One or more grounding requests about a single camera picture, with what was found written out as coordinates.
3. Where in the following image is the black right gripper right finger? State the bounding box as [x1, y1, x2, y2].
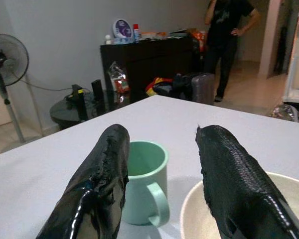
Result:
[195, 124, 299, 239]

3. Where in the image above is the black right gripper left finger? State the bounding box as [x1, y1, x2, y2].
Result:
[35, 123, 130, 239]

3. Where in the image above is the mint green mug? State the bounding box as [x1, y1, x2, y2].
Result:
[121, 140, 170, 228]

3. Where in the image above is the cream white bowl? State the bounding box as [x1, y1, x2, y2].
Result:
[180, 171, 299, 239]

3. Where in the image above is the round black glass side table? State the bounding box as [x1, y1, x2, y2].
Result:
[49, 89, 132, 130]

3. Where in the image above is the shiny silver foil bag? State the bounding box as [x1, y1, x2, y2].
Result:
[269, 103, 299, 122]

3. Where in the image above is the black upright speaker box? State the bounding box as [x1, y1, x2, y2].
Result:
[91, 79, 106, 116]

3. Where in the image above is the black yellow charger device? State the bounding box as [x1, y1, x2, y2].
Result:
[65, 84, 85, 103]

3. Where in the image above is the grey hard-shell suitcase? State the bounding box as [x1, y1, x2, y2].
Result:
[189, 73, 216, 105]

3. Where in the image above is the clear plastic snack bag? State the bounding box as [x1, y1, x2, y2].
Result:
[107, 61, 130, 94]

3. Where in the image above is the colourful pile of clothes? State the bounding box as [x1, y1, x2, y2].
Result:
[145, 73, 192, 98]

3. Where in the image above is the dark wooden cabinet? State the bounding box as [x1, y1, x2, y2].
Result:
[100, 36, 201, 103]

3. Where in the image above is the person in black clothes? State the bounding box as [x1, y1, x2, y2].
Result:
[203, 0, 262, 103]

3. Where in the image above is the orange snack packet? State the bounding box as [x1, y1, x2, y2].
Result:
[190, 29, 206, 52]

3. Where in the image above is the white spray can red cap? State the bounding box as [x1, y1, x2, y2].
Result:
[133, 23, 141, 42]

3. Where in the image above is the purple white round clock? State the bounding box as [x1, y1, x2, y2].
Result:
[112, 19, 133, 39]

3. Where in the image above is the white shelf frame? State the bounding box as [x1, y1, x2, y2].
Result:
[282, 0, 299, 104]

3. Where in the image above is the standing pedestal fan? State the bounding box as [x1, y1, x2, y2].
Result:
[0, 33, 30, 143]

